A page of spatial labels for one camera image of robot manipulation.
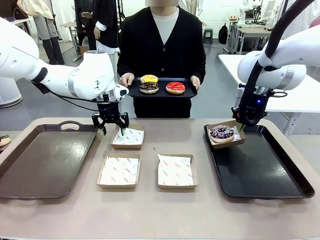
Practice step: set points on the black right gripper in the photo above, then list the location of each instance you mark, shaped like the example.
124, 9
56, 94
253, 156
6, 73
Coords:
258, 107

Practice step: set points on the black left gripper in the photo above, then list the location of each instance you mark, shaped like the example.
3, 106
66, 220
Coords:
108, 111

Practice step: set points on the white printed paper liner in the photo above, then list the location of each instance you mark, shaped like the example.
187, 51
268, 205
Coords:
120, 171
237, 137
175, 171
132, 137

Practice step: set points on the purple glazed donut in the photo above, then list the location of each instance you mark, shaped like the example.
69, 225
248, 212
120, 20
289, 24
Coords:
221, 132

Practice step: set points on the brown cardboard donut box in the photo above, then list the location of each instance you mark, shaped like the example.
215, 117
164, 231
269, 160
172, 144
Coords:
117, 186
177, 187
127, 147
225, 145

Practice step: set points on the yellow glazed donut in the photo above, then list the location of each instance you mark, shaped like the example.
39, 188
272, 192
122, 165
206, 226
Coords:
149, 79

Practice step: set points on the small black serving tray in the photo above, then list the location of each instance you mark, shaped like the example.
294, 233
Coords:
162, 95

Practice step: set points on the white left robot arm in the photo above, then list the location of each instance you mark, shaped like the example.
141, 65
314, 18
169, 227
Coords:
87, 75

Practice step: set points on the person left forearm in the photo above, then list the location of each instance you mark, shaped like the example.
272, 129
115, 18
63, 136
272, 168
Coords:
200, 66

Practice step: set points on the person right forearm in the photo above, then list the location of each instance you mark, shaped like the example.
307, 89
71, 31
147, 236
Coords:
123, 65

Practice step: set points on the black plastic tray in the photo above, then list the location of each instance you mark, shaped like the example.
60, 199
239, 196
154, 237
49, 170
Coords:
257, 170

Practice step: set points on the dark brown plastic tray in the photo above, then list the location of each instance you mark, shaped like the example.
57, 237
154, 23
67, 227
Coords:
50, 162

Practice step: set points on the person right hand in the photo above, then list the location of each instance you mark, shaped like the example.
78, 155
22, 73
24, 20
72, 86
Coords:
127, 78

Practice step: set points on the person left hand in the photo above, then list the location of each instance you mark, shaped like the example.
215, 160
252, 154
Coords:
196, 81

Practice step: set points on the chocolate sprinkled donut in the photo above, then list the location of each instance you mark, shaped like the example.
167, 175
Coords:
149, 88

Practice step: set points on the large white table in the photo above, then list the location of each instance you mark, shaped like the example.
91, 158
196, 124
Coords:
287, 100

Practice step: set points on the red glazed donut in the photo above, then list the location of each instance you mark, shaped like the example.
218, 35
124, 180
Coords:
175, 88

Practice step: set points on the brown cardboard carton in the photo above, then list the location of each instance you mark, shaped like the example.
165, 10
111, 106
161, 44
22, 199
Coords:
83, 53

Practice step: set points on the person in black cardigan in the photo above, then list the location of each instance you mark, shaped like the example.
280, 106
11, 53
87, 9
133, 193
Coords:
162, 57

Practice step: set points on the mannequin in dark clothes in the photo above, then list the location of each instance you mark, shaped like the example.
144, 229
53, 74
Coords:
86, 32

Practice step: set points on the black backpack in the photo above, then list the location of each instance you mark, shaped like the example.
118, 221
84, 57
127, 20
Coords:
223, 35

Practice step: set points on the beige work table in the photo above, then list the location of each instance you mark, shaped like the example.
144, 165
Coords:
252, 31

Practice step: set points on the mannequin black jacket white trousers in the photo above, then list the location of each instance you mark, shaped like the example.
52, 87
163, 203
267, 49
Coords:
107, 25

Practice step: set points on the grey plastic stool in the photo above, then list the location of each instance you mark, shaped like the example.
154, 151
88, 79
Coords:
208, 35

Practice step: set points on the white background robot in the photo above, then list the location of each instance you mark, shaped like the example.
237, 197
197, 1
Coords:
245, 12

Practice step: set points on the mannequin beige top grey shorts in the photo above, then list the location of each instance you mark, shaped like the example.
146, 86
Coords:
45, 27

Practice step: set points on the white hanging garment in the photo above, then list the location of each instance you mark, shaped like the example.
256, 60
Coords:
307, 20

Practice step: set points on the pink hanging garment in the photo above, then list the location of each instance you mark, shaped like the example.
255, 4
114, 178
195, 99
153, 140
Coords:
315, 25

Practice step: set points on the white side table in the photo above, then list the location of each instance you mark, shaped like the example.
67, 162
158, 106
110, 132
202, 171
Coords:
22, 21

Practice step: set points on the dark handbag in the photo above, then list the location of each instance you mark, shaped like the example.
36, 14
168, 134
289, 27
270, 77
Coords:
20, 13

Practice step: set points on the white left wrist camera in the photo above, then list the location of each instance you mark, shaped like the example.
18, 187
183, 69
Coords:
122, 90

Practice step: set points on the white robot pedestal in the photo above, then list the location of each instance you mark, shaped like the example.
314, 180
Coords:
8, 92

